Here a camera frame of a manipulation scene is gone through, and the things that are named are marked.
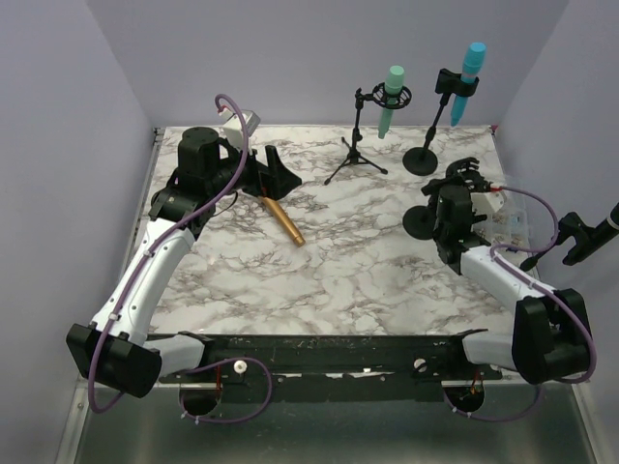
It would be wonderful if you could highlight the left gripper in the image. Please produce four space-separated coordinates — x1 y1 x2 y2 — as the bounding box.
207 137 302 200

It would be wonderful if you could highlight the gold microphone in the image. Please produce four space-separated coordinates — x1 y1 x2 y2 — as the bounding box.
259 196 306 247

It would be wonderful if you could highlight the black round-base shock-mount stand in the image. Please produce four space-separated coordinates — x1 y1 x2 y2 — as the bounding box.
402 157 491 241

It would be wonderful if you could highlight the mint green microphone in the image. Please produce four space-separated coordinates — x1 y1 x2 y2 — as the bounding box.
378 65 405 139

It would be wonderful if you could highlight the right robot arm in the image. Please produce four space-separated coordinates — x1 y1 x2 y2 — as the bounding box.
433 186 597 385

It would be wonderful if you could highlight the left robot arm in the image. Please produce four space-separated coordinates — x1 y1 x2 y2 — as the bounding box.
66 127 302 398

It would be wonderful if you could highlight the black round-base clip stand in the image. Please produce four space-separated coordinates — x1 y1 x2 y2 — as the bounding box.
402 68 479 176

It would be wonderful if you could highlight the black tripod mic stand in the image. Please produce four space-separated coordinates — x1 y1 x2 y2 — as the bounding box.
323 82 412 186

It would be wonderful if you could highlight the black microphone on right stand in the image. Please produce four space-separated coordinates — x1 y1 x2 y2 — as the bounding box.
580 203 619 260

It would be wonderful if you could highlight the blue microphone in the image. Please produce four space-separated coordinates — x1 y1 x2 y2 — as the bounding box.
451 42 486 127

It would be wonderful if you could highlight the clear plastic screw box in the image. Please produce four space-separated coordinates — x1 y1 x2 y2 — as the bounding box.
479 189 530 247

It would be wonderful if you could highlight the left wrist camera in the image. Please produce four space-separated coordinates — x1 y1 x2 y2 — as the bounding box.
218 106 261 151

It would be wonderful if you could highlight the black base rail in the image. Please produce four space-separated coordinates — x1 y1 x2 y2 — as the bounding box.
161 334 502 403

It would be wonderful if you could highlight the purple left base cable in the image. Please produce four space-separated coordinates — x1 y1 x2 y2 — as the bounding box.
181 357 277 425

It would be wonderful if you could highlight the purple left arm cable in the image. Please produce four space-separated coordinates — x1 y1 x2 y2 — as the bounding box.
86 93 251 414

